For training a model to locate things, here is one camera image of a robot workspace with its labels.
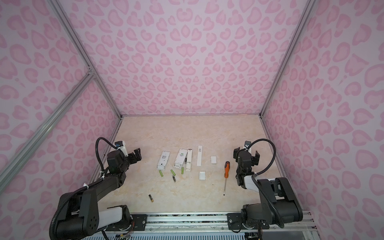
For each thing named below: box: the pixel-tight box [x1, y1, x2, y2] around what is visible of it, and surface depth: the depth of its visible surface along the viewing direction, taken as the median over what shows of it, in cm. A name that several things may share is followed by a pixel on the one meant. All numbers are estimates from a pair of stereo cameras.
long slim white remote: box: [185, 148, 193, 171], surface depth 95 cm
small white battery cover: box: [210, 156, 217, 165], surface depth 97 cm
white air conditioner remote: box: [156, 150, 171, 171], surface depth 96 cm
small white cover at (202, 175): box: [198, 170, 206, 181], surface depth 90 cm
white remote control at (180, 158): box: [173, 148, 188, 169], surface depth 97 cm
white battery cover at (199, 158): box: [197, 145, 203, 167], surface depth 99 cm
